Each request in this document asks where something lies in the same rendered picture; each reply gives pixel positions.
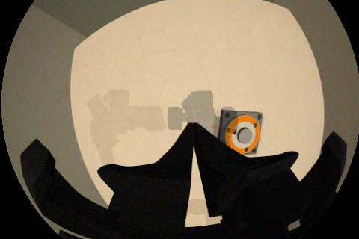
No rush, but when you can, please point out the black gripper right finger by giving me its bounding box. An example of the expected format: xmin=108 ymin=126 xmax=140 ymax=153
xmin=194 ymin=122 xmax=298 ymax=217

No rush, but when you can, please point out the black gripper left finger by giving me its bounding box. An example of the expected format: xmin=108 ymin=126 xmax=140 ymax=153
xmin=98 ymin=122 xmax=194 ymax=218

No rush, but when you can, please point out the orange round plate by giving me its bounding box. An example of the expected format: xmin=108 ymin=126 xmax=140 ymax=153
xmin=224 ymin=116 xmax=260 ymax=155

